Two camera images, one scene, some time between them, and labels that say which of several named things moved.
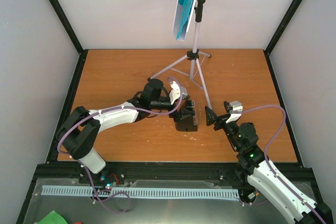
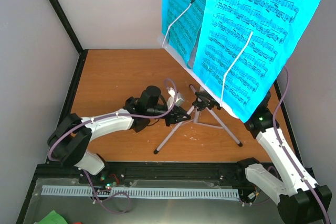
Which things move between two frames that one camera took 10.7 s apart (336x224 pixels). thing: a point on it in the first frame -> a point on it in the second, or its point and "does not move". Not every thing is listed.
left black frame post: x=66 y=22 does not move
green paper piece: x=54 y=218 does not move
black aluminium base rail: x=160 y=174 does not move
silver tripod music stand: x=189 y=64 -> x=231 y=63
